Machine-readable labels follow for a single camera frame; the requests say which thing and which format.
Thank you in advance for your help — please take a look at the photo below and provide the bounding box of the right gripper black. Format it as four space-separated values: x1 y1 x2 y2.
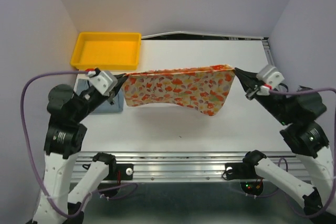
235 65 295 125

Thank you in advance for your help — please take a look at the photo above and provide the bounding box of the floral orange skirt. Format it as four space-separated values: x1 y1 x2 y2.
121 65 235 116

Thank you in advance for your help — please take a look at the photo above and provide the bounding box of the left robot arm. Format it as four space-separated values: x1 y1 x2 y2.
28 69 128 223

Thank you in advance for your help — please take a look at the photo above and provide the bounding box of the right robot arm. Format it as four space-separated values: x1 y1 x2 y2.
222 65 335 223

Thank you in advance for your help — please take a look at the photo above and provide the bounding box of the yellow plastic tray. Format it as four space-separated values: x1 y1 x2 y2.
70 32 141 70

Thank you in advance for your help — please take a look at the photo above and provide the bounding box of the folded light blue skirt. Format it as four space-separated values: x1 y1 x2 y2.
75 79 124 114

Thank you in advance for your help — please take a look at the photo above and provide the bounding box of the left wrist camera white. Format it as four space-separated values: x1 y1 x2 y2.
86 69 118 97

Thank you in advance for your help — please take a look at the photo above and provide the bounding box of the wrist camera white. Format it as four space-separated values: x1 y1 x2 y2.
256 65 285 89
86 69 118 97

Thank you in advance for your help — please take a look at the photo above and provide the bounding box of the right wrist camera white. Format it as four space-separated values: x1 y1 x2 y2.
256 65 285 89

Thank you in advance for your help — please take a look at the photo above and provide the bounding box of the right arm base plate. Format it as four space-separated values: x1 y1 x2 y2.
222 163 258 180

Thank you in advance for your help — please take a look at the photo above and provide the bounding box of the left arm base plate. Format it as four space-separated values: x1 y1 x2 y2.
104 163 134 181

